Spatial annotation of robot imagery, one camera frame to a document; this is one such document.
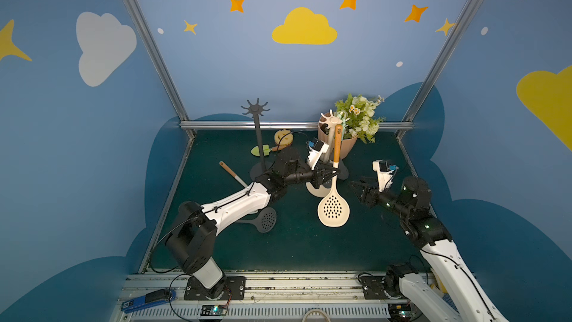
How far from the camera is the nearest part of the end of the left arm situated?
66 cm

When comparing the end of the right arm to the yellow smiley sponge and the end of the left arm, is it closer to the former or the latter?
the end of the left arm

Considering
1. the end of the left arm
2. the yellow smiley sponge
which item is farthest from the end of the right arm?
the yellow smiley sponge

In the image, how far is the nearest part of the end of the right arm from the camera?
626mm
